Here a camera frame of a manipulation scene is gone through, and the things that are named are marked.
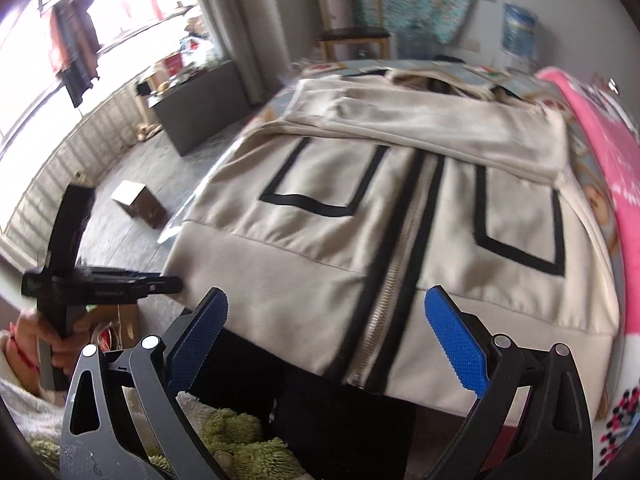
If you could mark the small cardboard box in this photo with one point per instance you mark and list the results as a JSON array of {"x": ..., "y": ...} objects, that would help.
[{"x": 142, "y": 205}]

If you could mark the dark hanging garment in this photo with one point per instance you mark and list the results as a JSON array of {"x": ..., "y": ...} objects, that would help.
[{"x": 75, "y": 45}]

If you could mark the dark grey cabinet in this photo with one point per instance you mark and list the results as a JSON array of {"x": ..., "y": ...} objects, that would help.
[{"x": 200, "y": 110}]

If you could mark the grey curtain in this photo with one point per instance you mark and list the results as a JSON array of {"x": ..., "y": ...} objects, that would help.
[{"x": 225, "y": 20}]

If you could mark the blue wrapped bottle pack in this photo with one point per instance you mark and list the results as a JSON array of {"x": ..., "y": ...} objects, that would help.
[{"x": 517, "y": 35}]

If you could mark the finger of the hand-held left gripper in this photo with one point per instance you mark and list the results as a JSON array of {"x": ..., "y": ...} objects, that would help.
[{"x": 130, "y": 287}]

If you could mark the teal patterned wall cloth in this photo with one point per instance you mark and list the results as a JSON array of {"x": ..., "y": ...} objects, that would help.
[{"x": 425, "y": 0}]

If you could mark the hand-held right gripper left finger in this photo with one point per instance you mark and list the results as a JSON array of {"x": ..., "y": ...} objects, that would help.
[{"x": 200, "y": 340}]

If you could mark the green fluffy cloth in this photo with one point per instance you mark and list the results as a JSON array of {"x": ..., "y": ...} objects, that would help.
[{"x": 235, "y": 430}]

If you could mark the person's left hand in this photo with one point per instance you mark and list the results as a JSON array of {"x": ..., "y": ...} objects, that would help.
[{"x": 27, "y": 330}]

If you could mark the pink printed blanket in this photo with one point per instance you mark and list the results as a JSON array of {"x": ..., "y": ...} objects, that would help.
[{"x": 615, "y": 160}]

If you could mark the wooden chair dark seat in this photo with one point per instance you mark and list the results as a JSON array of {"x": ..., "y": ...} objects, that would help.
[{"x": 350, "y": 35}]

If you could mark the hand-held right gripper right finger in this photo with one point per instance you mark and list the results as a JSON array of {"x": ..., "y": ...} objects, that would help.
[{"x": 455, "y": 340}]

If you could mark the cream zip jacket black trim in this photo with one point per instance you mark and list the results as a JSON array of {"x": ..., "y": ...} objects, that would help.
[{"x": 310, "y": 240}]

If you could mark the person's left forearm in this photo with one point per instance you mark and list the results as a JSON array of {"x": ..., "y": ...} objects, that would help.
[{"x": 20, "y": 400}]

